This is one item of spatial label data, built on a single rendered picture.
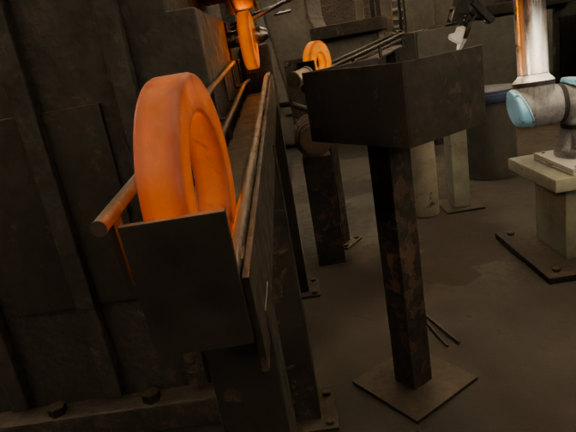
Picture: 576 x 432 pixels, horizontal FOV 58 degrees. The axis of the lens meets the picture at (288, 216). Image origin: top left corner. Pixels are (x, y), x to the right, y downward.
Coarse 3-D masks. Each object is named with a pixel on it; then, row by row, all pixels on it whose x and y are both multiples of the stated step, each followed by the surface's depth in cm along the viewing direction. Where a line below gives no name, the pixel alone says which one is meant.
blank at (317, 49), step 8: (320, 40) 187; (304, 48) 185; (312, 48) 183; (320, 48) 187; (304, 56) 183; (312, 56) 183; (320, 56) 190; (328, 56) 192; (320, 64) 192; (328, 64) 193
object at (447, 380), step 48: (480, 48) 91; (336, 96) 96; (384, 96) 86; (432, 96) 86; (480, 96) 93; (384, 144) 89; (384, 192) 104; (384, 240) 109; (384, 288) 114; (384, 384) 120; (432, 384) 117
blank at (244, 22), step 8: (240, 16) 138; (248, 16) 137; (240, 24) 137; (248, 24) 136; (240, 32) 136; (248, 32) 136; (240, 40) 137; (248, 40) 137; (248, 48) 137; (256, 48) 147; (248, 56) 139; (256, 56) 144; (248, 64) 142; (256, 64) 142
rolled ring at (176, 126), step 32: (160, 96) 38; (192, 96) 41; (160, 128) 36; (192, 128) 47; (160, 160) 35; (192, 160) 50; (224, 160) 50; (160, 192) 35; (192, 192) 37; (224, 192) 50
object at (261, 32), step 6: (252, 30) 142; (258, 30) 141; (264, 30) 142; (228, 36) 142; (234, 36) 142; (258, 36) 142; (264, 36) 142; (228, 42) 142; (234, 42) 142; (258, 42) 143; (228, 48) 144
